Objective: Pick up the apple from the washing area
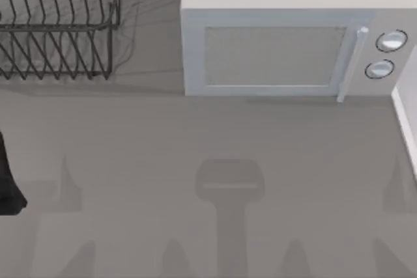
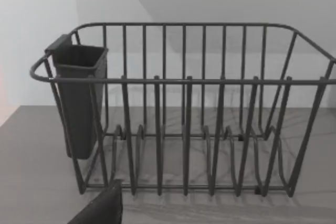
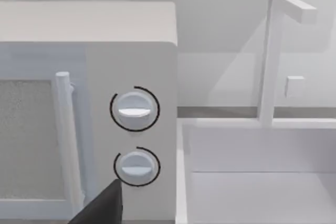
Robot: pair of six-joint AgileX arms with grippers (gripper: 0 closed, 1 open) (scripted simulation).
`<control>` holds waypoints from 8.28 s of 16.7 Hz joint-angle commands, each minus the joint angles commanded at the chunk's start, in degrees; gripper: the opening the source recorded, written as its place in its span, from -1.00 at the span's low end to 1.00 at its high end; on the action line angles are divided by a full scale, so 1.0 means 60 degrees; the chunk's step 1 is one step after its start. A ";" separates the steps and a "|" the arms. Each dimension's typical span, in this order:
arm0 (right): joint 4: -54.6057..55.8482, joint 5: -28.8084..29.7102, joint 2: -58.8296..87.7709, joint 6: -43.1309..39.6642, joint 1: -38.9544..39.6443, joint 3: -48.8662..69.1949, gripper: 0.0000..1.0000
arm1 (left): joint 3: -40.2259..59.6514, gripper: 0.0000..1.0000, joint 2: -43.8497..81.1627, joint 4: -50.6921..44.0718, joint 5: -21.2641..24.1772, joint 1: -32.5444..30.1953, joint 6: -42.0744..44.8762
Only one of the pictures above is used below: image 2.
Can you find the dark grey cutlery holder cup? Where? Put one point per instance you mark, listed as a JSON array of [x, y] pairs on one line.
[[78, 103]]

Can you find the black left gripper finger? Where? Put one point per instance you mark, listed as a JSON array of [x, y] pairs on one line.
[[105, 207]]

